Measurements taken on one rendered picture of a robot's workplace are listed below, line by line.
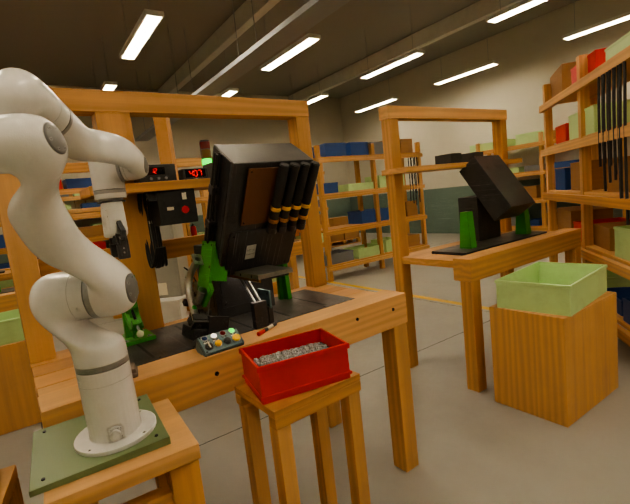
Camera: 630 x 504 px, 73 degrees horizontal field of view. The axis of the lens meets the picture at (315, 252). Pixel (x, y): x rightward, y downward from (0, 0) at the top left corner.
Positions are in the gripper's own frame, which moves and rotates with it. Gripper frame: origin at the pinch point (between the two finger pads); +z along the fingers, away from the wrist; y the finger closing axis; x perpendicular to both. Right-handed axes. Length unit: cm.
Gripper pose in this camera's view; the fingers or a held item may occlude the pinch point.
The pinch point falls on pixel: (120, 254)
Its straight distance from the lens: 135.6
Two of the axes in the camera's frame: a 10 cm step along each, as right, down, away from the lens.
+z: 1.1, 9.9, 1.3
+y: 6.0, 0.4, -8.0
